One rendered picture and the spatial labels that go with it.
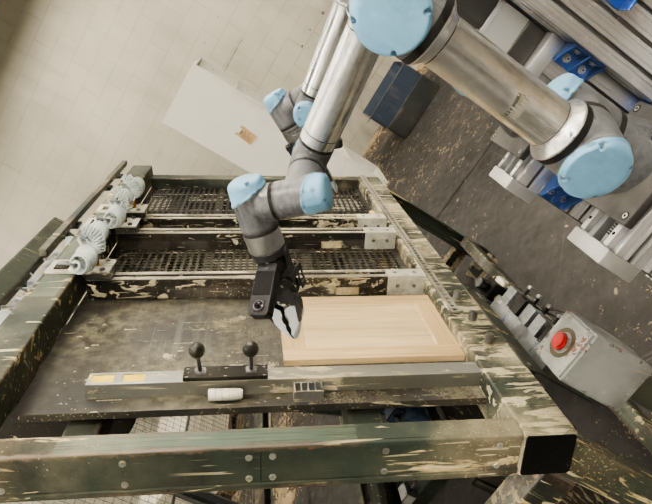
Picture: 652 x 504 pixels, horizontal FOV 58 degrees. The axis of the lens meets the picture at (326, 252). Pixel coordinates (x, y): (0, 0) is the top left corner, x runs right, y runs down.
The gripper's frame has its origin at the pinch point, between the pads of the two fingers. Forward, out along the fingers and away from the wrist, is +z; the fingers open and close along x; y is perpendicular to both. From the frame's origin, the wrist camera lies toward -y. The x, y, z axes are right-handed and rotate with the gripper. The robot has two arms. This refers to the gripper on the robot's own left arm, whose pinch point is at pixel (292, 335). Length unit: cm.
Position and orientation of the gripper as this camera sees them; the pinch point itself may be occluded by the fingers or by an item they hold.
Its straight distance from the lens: 126.8
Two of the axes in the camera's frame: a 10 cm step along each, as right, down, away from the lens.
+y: 2.8, -4.8, 8.3
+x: -9.2, 1.0, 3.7
